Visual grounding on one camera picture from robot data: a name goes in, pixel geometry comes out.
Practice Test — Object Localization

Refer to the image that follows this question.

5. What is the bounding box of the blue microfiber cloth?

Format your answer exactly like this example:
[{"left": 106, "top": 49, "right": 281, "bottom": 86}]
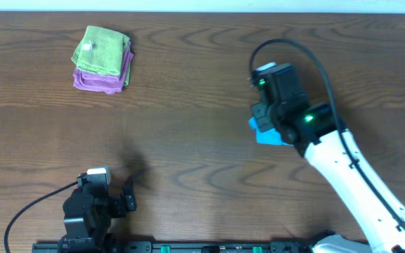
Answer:
[{"left": 248, "top": 117, "right": 292, "bottom": 146}]

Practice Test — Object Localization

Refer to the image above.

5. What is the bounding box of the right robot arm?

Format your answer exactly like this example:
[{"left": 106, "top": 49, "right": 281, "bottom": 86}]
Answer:
[{"left": 252, "top": 88, "right": 405, "bottom": 252}]

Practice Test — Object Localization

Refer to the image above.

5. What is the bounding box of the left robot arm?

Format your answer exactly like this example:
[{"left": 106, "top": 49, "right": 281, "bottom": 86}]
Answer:
[{"left": 58, "top": 176, "right": 136, "bottom": 252}]

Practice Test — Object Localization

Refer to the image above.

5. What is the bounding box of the purple folded cloth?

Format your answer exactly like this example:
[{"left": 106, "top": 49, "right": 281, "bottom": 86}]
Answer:
[{"left": 73, "top": 42, "right": 134, "bottom": 94}]

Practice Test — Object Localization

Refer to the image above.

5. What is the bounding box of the green folded cloth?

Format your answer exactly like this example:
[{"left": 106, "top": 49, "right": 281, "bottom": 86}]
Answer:
[{"left": 71, "top": 25, "right": 131, "bottom": 76}]

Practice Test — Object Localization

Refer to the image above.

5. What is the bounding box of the left black cable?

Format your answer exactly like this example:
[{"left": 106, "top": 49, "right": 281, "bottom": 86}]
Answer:
[{"left": 4, "top": 181, "right": 80, "bottom": 253}]

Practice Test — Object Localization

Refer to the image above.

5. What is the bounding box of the black cable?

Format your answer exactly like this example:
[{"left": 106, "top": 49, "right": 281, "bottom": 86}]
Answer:
[
  {"left": 248, "top": 37, "right": 405, "bottom": 253},
  {"left": 4, "top": 181, "right": 80, "bottom": 253}
]

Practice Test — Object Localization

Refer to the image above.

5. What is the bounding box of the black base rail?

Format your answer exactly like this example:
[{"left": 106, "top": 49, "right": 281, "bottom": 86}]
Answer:
[{"left": 32, "top": 239, "right": 316, "bottom": 253}]

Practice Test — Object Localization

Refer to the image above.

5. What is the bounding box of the right black cable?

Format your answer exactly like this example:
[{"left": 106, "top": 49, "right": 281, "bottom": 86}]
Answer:
[{"left": 248, "top": 37, "right": 405, "bottom": 253}]

